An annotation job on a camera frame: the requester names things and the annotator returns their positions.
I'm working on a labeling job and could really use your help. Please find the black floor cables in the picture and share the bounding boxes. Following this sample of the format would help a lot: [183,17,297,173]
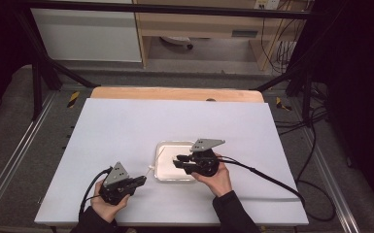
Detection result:
[273,82,332,137]

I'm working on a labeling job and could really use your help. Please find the black metal frame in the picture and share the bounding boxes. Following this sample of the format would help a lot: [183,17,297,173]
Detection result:
[13,0,319,122]

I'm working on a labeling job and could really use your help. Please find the light wooden desk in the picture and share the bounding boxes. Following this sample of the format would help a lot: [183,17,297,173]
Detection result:
[132,0,315,71]

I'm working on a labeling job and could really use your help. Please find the square metal tray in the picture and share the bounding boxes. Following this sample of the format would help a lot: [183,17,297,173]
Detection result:
[153,140,201,183]

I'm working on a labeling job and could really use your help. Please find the black curtain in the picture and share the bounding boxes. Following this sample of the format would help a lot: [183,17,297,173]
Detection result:
[0,0,35,134]
[310,0,374,215]

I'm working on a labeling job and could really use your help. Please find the white board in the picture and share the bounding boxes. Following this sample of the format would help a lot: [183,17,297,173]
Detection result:
[33,98,310,227]

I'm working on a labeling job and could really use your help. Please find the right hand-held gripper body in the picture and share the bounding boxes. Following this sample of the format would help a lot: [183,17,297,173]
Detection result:
[187,139,226,178]

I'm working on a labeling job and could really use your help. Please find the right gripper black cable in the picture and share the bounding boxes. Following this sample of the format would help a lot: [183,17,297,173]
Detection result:
[218,155,337,223]

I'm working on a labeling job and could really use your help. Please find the wooden table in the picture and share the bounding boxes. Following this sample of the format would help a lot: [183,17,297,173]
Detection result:
[89,85,266,104]

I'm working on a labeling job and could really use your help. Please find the hanging black cables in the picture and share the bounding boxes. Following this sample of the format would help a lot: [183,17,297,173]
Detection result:
[259,9,306,75]

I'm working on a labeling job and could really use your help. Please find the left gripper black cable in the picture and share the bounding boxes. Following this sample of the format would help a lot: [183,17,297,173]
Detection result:
[78,166,114,221]

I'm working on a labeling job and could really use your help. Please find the office chair base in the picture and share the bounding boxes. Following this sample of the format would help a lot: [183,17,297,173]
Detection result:
[159,35,195,50]

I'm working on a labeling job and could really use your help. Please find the person's right hand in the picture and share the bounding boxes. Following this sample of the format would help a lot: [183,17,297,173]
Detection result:
[190,153,234,199]

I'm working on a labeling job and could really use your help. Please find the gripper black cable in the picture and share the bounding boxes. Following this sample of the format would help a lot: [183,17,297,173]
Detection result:
[78,166,114,221]
[218,155,337,223]

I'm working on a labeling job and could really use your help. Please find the person's left hand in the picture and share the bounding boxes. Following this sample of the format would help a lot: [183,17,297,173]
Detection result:
[90,180,131,224]

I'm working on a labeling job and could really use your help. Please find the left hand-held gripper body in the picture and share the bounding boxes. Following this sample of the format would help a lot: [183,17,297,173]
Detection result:
[98,161,134,206]

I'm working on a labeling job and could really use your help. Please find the white power strip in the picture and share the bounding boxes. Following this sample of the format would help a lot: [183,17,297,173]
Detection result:
[254,0,281,11]

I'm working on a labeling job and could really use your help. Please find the yellow black tape strip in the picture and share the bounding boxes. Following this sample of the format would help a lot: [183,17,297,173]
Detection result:
[275,96,293,113]
[66,90,81,109]

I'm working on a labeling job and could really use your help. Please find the aluminium floor rail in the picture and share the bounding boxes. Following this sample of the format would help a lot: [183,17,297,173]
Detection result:
[0,91,60,216]
[300,127,361,233]

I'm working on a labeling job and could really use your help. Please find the white cabinet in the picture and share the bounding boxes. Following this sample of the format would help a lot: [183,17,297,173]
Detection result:
[28,0,143,63]

